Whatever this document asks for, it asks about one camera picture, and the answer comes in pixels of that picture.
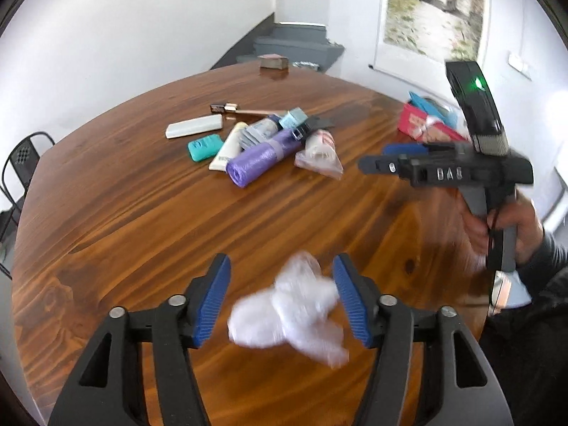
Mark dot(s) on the white plastic bag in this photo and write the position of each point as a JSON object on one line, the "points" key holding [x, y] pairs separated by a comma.
{"points": [[284, 315]]}

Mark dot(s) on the red storage box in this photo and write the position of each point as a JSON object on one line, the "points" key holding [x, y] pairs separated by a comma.
{"points": [[410, 122]]}

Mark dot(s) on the wooden desktop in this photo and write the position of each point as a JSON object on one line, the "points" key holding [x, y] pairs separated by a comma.
{"points": [[133, 213]]}

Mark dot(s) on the grey staircase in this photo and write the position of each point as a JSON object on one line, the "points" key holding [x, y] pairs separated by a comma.
{"points": [[293, 44]]}

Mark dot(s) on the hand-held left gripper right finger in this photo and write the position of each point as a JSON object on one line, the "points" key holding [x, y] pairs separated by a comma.
{"points": [[350, 306]]}

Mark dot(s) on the rose tan cosmetic tube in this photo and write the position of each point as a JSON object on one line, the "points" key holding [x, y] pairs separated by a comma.
{"points": [[257, 112]]}

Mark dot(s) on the grey blue tube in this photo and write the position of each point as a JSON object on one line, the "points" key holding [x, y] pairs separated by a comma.
{"points": [[262, 131]]}

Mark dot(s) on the long white plastic case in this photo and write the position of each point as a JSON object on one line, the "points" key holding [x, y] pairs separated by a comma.
{"points": [[193, 126]]}

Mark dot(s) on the small brown box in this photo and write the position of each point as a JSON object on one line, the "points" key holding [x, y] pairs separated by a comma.
{"points": [[273, 62]]}

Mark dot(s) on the small light blue box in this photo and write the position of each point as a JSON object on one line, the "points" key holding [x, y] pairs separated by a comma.
{"points": [[293, 118]]}

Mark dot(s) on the teal dental floss box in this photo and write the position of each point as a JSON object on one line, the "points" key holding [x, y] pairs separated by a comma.
{"points": [[204, 147]]}

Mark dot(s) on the person's right hand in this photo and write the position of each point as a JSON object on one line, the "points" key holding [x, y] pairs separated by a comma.
{"points": [[530, 230]]}

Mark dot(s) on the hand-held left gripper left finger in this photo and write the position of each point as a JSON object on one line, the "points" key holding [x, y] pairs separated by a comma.
{"points": [[213, 297]]}

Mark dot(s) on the brown bottle gold cap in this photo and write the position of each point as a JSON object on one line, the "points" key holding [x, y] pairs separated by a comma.
{"points": [[219, 108]]}

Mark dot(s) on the hanging scroll painting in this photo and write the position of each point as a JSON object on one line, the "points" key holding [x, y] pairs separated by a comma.
{"points": [[430, 9]]}

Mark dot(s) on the black metal chair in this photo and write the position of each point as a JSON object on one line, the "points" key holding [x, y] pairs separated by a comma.
{"points": [[24, 155]]}

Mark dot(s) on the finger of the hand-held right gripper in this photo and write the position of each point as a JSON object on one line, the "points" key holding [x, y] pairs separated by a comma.
{"points": [[377, 166], [399, 149]]}

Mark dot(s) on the purple trash bag roll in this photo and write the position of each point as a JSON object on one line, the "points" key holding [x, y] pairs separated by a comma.
{"points": [[253, 162]]}

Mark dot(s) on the crumpled silver foil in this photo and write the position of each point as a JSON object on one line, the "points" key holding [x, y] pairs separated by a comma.
{"points": [[306, 65]]}

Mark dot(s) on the white roll in clear bag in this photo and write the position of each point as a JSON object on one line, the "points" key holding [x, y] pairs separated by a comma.
{"points": [[319, 151]]}

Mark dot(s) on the white squeeze tube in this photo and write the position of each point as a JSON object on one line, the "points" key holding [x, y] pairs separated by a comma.
{"points": [[226, 151]]}

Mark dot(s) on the white wall outlet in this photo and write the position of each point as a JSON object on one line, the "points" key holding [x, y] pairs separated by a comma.
{"points": [[519, 65]]}

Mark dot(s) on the person's right forearm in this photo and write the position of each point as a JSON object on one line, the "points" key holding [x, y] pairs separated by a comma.
{"points": [[541, 319]]}

